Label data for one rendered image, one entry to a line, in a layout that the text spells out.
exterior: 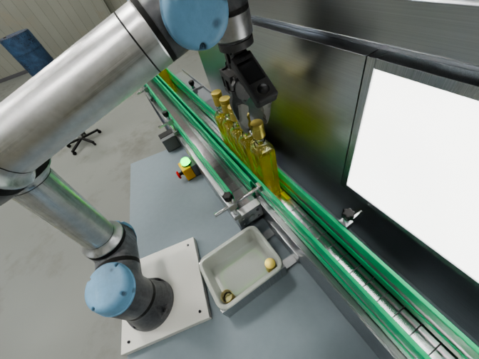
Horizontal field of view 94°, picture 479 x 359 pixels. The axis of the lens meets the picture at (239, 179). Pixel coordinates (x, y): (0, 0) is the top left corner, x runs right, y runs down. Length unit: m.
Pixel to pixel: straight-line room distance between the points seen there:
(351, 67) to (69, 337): 2.11
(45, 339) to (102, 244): 1.59
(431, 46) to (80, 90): 0.43
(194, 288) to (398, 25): 0.79
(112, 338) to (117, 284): 1.25
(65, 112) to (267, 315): 0.68
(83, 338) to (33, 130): 1.80
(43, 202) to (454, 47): 0.70
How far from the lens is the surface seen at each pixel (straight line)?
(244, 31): 0.49
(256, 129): 0.58
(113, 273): 0.69
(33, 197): 0.59
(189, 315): 0.81
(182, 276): 0.85
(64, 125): 0.34
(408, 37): 0.42
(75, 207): 0.63
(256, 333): 0.77
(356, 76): 0.47
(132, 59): 0.31
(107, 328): 1.96
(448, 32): 0.40
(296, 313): 0.77
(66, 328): 2.17
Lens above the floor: 1.51
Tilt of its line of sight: 49 degrees down
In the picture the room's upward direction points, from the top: 20 degrees counter-clockwise
